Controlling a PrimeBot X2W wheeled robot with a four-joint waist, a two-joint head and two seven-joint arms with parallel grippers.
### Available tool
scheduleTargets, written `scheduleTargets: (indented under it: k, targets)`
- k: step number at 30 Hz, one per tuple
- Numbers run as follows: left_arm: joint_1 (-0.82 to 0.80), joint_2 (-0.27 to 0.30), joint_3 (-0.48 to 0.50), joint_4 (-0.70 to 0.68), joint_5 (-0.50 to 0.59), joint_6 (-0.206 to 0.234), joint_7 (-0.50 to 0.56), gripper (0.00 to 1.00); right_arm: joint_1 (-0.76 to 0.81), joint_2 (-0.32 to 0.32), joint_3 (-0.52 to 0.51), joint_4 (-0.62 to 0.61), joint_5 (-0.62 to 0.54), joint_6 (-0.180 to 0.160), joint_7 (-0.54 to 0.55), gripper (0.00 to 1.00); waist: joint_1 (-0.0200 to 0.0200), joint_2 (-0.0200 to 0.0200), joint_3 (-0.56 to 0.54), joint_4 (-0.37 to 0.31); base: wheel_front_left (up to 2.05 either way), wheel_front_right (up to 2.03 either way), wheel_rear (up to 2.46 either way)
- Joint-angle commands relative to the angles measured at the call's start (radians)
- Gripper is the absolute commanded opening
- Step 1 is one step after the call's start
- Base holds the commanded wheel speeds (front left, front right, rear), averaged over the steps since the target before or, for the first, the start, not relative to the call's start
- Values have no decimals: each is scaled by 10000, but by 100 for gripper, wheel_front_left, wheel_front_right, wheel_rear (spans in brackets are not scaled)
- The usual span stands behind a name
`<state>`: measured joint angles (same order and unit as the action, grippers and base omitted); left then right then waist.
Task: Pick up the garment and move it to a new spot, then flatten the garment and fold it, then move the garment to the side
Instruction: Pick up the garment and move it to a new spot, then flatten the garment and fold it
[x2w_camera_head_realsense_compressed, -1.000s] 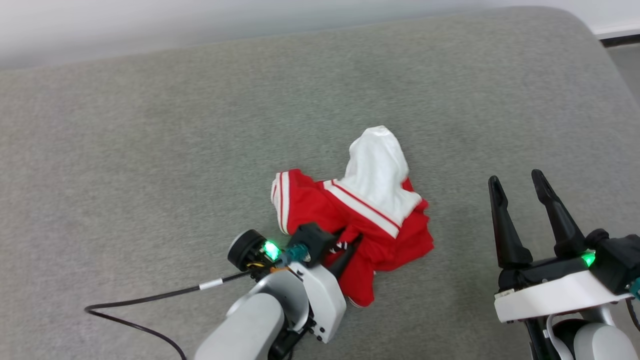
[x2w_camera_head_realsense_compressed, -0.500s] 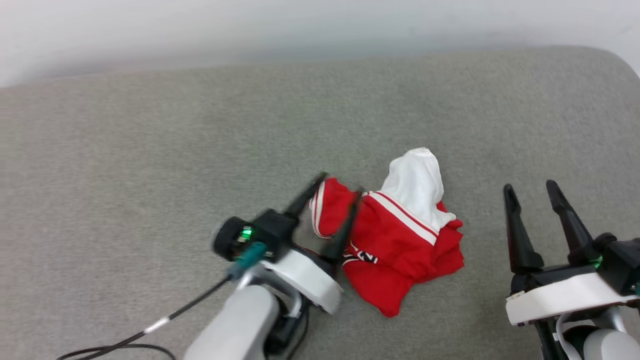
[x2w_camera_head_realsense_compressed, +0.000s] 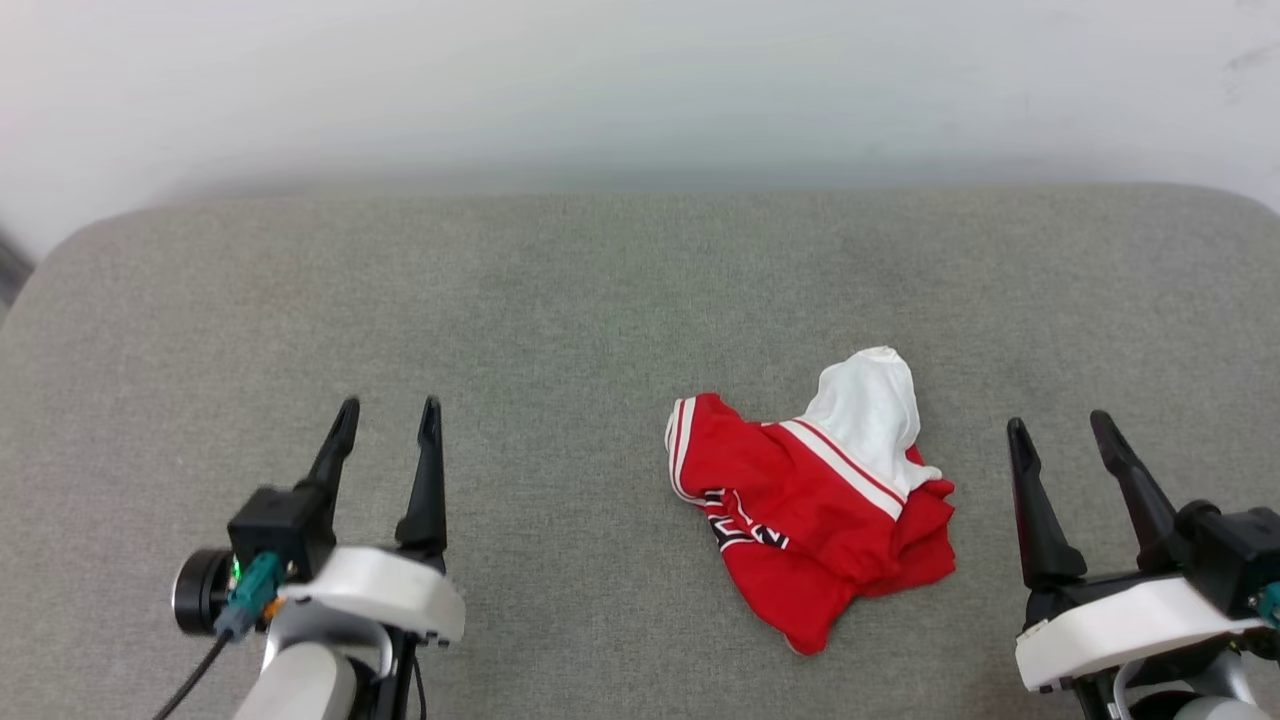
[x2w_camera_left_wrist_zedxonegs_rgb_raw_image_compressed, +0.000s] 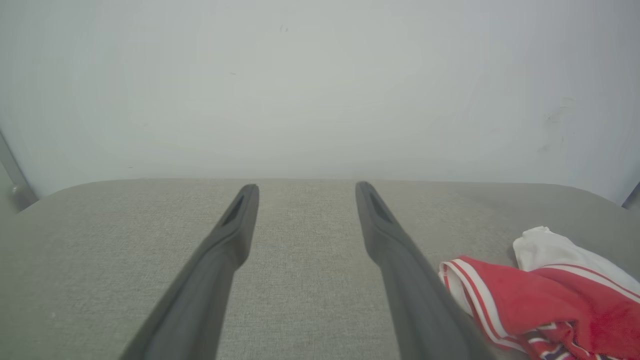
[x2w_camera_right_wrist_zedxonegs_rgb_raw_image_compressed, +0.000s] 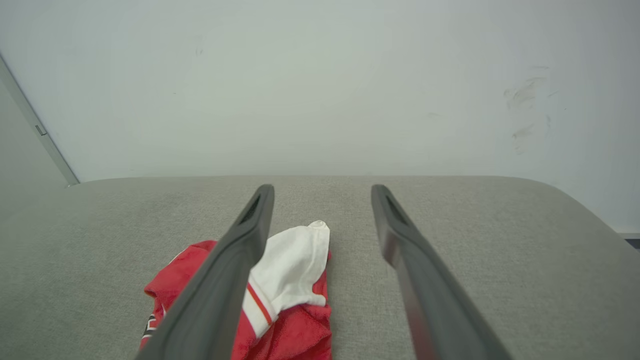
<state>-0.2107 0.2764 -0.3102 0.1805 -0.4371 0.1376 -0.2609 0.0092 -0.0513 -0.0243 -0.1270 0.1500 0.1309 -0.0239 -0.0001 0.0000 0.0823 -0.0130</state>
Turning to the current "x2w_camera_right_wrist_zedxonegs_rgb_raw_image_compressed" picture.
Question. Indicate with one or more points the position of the grey fabric sofa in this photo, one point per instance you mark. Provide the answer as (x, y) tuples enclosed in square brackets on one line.
[(500, 240)]

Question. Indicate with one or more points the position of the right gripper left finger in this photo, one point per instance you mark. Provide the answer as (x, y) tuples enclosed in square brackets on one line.
[(220, 295)]

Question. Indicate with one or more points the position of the red and white basketball jersey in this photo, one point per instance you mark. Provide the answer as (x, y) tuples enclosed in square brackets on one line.
[(295, 330)]

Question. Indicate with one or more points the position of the grey metal door frame strip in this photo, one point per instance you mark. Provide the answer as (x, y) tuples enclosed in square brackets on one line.
[(55, 153)]

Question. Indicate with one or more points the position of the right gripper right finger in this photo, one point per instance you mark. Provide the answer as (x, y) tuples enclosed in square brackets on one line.
[(435, 300)]

